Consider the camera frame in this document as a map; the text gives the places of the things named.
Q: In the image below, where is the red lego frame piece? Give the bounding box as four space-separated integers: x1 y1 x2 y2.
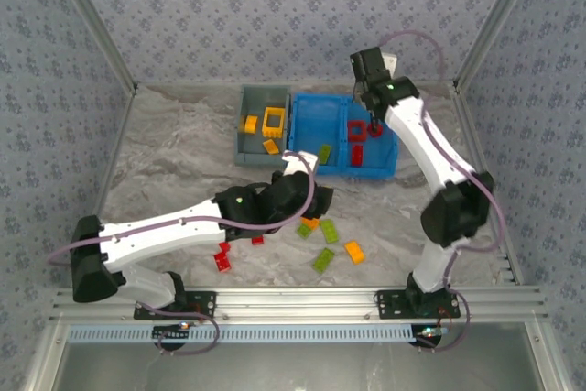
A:
347 120 368 143

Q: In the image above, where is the blue plastic bin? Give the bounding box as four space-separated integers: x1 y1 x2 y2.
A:
288 92 347 177
341 95 399 180

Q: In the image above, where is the gray plastic bin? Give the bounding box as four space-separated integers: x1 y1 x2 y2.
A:
233 83 293 168

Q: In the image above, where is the black controller board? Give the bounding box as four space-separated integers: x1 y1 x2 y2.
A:
153 322 192 351
411 324 444 349

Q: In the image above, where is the metal lower shelf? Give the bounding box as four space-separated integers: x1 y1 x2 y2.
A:
22 321 571 391

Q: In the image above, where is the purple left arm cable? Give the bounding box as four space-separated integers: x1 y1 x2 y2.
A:
48 150 318 268

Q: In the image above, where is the yellow lego frame piece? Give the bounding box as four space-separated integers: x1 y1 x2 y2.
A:
261 106 288 139

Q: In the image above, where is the wide aluminium base rail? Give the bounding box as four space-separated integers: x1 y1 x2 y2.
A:
49 287 548 324

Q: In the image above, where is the aluminium frame post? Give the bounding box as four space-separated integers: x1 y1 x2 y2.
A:
48 0 138 92
455 0 548 90

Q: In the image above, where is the light blue slotted cable duct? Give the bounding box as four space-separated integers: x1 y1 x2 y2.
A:
67 323 420 345

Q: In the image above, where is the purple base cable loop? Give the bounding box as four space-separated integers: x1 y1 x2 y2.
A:
136 302 222 356
418 292 472 353

